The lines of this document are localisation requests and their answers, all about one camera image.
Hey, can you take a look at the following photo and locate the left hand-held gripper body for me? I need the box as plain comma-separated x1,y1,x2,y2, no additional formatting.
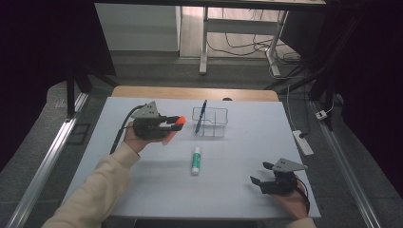
130,101,171,141

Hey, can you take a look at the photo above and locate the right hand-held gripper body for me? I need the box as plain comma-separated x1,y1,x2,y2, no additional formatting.
259,157,309,196

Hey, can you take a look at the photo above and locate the orange highlighter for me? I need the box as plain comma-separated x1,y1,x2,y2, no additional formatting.
161,115,188,147

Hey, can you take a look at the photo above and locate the blue pen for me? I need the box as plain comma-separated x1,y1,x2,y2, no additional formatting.
193,99,209,135

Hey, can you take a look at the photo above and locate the clear plastic desk organizer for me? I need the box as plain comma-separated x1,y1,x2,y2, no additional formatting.
191,106,229,139

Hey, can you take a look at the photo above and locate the person's left hand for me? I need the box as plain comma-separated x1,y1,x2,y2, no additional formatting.
123,121,166,155

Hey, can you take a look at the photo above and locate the person's right hand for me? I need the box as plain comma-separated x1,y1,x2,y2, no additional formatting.
271,180,311,220

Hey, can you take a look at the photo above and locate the wooden table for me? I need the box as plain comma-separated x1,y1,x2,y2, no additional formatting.
110,85,280,103

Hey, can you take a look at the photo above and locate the white board table cover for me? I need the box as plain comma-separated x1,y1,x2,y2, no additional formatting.
57,96,322,221

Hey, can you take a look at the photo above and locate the white green glue stick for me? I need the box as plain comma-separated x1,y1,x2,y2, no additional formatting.
190,145,203,177

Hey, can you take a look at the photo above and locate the white power strip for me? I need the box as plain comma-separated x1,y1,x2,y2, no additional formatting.
291,129,315,157

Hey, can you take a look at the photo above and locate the black metal stand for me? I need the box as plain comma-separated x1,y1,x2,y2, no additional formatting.
64,61,119,123
263,12,362,131

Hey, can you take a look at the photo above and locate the white cabinet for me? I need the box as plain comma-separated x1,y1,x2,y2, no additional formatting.
94,3,182,53

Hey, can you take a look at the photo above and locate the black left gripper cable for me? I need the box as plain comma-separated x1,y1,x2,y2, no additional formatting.
108,104,145,156

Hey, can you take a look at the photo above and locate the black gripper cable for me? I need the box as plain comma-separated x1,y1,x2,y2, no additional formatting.
294,177,312,214
108,104,145,156

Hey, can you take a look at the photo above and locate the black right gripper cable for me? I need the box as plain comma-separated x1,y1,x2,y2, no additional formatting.
294,177,312,214

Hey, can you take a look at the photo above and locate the aluminium floor rail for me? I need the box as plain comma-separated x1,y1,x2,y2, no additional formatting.
310,100,383,228
5,90,90,228

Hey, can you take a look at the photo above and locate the tangle of black floor cables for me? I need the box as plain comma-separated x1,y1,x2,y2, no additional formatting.
206,9,302,66

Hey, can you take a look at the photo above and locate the white metal desk frame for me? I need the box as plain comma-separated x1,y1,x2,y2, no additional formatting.
198,6,290,77

